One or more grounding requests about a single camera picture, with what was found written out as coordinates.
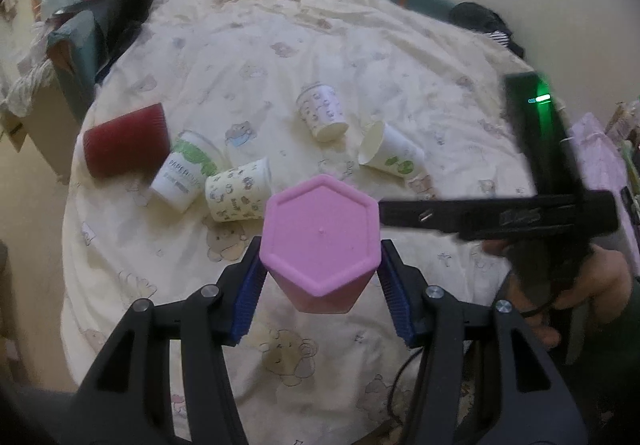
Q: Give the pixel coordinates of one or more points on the dark green bag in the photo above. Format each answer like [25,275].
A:
[75,55]

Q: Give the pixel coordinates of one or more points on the lilac cloth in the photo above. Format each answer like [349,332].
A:
[597,150]

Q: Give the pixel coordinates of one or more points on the white cup green dots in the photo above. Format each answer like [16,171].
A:
[392,152]

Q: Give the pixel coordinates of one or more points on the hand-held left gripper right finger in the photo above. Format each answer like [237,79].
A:
[395,292]

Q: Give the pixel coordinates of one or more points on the white cup bear print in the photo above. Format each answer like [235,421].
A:
[237,192]

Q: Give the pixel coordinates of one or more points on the red ribbed cup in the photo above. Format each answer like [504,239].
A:
[125,141]

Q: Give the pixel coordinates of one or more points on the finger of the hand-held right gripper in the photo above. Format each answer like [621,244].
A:
[440,216]

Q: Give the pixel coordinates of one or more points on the white cup green leaf print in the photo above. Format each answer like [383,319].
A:
[182,170]

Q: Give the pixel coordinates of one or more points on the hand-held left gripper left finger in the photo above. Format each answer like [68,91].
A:
[248,292]

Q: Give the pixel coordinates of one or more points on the pink hexagonal cup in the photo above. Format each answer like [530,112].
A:
[320,237]

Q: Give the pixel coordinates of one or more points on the black cloth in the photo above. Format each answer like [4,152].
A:
[480,17]

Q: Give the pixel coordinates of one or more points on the white cup purple print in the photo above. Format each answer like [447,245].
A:
[322,112]

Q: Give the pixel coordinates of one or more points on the pile of dark clothes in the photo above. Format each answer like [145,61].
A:
[120,5]

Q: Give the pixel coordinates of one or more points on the person's right hand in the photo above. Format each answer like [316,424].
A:
[600,282]

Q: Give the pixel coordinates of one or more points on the cream printed blanket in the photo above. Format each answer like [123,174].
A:
[310,50]

